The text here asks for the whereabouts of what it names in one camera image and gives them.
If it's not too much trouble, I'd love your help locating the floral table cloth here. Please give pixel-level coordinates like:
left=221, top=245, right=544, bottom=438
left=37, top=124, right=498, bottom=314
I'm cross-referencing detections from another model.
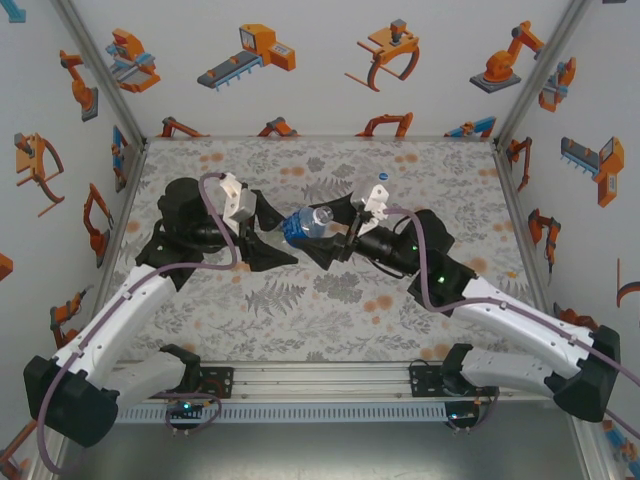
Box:
left=102, top=137, right=556, bottom=364

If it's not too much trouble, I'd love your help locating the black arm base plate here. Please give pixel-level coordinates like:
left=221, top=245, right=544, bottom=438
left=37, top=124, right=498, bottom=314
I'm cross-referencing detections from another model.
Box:
left=408, top=360, right=496, bottom=400
left=143, top=367, right=235, bottom=400

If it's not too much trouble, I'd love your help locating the grey slotted cable duct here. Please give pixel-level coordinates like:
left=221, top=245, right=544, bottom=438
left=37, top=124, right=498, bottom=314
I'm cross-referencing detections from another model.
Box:
left=117, top=403, right=447, bottom=424

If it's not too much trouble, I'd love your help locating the blue label plastic bottle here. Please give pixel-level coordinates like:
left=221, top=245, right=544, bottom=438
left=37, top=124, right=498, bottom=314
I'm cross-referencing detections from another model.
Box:
left=279, top=204, right=336, bottom=250

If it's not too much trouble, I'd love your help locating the aluminium table edge rail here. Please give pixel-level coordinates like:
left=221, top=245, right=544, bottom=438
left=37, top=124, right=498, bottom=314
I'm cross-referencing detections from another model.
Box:
left=112, top=360, right=556, bottom=402

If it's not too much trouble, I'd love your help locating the aluminium table side rail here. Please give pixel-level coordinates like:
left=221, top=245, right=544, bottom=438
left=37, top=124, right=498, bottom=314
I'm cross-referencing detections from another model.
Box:
left=492, top=139, right=616, bottom=480
left=27, top=139, right=150, bottom=480

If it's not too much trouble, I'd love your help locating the aluminium corner post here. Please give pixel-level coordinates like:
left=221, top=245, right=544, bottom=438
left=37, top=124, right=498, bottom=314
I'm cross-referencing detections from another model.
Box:
left=492, top=0, right=594, bottom=146
left=49, top=0, right=150, bottom=146

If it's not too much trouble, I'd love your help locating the purple cable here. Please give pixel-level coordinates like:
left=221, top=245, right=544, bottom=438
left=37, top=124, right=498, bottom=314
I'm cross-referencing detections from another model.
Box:
left=384, top=208, right=640, bottom=436
left=38, top=172, right=239, bottom=475

